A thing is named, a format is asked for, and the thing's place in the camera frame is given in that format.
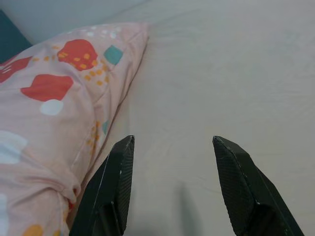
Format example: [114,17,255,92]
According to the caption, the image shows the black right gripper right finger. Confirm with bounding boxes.
[212,135,305,236]

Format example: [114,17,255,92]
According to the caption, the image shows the pink pillow with orange spots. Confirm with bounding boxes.
[0,21,150,236]

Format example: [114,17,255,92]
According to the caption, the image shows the beige mattress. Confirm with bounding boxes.
[66,0,315,236]

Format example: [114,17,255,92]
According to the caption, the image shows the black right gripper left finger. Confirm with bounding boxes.
[68,134,136,236]

